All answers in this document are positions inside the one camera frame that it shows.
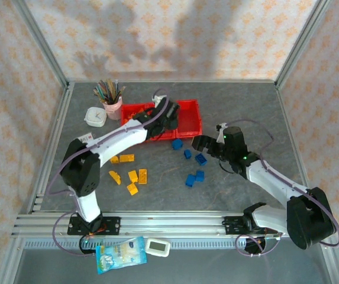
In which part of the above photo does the pink pencil cup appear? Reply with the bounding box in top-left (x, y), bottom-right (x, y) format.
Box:
top-left (102, 96), bottom-right (124, 121)

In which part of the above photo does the yellow curved lego brick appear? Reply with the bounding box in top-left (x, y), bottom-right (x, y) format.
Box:
top-left (108, 170), bottom-right (122, 185)

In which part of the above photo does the yellow wedge lego brick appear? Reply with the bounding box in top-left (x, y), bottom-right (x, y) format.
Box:
top-left (126, 182), bottom-right (140, 196)

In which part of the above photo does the white square clock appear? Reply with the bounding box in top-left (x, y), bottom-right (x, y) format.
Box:
top-left (83, 106), bottom-right (108, 128)

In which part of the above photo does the coloured pencils bundle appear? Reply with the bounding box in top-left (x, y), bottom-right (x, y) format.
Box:
top-left (93, 78), bottom-right (126, 104)

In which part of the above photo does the white digital timer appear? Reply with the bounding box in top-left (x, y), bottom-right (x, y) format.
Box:
top-left (144, 237), bottom-right (172, 258)

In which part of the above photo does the blue white snack bag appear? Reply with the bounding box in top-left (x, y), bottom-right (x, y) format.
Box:
top-left (95, 235), bottom-right (148, 275)

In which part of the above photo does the aluminium table end rail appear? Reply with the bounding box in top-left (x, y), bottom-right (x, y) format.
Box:
top-left (65, 78), bottom-right (279, 85)

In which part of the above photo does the aluminium table side rail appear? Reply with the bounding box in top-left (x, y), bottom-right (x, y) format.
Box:
top-left (27, 82), bottom-right (75, 214)
top-left (274, 82), bottom-right (318, 214)

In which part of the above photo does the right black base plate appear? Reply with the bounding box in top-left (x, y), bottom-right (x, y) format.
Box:
top-left (222, 215), bottom-right (278, 236)

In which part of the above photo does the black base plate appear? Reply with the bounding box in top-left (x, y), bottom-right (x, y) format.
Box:
top-left (67, 215), bottom-right (121, 237)
top-left (222, 215), bottom-right (278, 236)

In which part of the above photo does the aluminium mounting rail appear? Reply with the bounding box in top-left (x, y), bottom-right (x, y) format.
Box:
top-left (11, 211), bottom-right (334, 239)

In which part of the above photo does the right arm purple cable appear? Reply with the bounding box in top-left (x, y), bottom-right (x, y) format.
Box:
top-left (224, 118), bottom-right (339, 258)

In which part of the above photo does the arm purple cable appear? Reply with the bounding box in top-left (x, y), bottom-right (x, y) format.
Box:
top-left (45, 88), bottom-right (170, 259)
top-left (224, 118), bottom-right (339, 258)

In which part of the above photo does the grey slotted cable duct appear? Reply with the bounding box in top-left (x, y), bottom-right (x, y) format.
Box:
top-left (21, 238), bottom-right (279, 251)

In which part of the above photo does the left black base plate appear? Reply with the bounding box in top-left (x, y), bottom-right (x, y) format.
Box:
top-left (67, 215), bottom-right (121, 237)

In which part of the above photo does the aluminium frame post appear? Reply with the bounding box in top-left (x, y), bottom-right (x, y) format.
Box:
top-left (11, 0), bottom-right (69, 88)
top-left (275, 0), bottom-right (331, 88)

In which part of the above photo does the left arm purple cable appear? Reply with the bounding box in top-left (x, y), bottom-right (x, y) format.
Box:
top-left (45, 88), bottom-right (170, 259)

